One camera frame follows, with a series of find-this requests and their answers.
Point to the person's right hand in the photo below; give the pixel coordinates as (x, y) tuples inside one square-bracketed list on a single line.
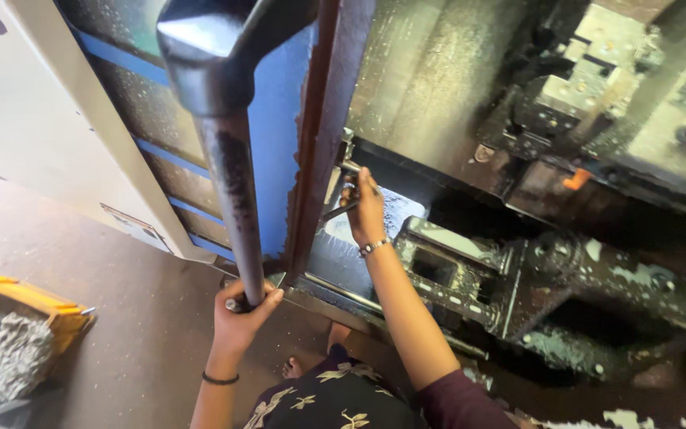
[(367, 208)]

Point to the person's left hand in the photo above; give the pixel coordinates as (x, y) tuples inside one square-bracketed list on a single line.
[(237, 325)]

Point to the person's right fingers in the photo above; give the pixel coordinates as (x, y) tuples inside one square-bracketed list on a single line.
[(358, 188)]

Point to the small metal workpiece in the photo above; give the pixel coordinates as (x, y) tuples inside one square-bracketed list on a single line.
[(350, 188)]

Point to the blue sliding machine door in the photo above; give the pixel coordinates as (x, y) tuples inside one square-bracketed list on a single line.
[(248, 131)]

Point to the person's foot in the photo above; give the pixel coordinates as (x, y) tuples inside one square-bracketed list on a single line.
[(291, 367)]

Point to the lathe tailstock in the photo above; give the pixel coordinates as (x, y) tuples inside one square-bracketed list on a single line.
[(527, 286)]

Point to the person's floral dark clothing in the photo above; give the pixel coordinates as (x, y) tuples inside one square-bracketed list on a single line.
[(367, 396)]

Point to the orange coolant nozzle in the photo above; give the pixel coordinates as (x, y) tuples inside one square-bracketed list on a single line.
[(576, 179)]

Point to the black wrist band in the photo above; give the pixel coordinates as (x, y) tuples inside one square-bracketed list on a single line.
[(220, 379)]

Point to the lathe tool turret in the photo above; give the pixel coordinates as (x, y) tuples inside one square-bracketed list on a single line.
[(593, 77)]

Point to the cream machine cover panel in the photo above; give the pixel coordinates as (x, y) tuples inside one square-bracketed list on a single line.
[(51, 119)]

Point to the orange crate of metal parts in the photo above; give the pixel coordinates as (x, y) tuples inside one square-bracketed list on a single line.
[(12, 339)]

